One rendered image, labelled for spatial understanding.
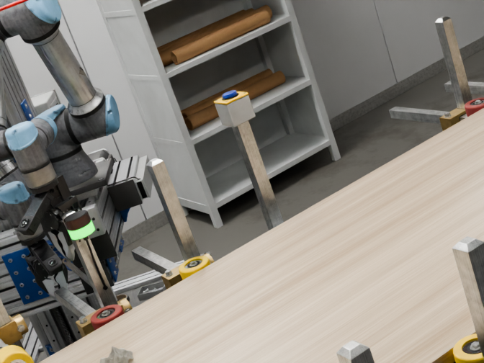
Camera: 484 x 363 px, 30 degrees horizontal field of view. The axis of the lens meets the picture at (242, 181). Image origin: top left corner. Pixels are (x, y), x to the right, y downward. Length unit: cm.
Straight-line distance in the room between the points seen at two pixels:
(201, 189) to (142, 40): 85
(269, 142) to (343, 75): 70
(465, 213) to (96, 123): 117
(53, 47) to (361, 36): 363
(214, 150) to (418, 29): 174
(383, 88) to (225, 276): 407
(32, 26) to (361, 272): 114
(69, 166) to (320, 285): 110
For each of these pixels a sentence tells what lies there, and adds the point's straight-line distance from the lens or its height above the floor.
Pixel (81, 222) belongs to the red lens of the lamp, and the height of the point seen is 113.
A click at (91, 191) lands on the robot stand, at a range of 277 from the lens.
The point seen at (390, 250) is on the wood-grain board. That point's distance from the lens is 200.
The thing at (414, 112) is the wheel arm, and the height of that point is 86.
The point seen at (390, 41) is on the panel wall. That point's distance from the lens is 611.
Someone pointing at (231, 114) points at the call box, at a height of 119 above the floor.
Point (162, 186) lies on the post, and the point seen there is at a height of 109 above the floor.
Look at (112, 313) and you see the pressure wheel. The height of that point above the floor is 91.
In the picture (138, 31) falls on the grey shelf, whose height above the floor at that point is 114.
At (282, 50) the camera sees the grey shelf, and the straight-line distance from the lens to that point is 534.
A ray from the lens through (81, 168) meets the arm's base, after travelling 280.
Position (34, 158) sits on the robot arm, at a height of 128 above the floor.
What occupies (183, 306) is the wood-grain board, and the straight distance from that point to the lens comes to 207.
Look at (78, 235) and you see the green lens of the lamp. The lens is 215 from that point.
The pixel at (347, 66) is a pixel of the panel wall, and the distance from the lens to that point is 589.
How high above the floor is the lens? 177
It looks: 19 degrees down
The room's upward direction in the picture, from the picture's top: 20 degrees counter-clockwise
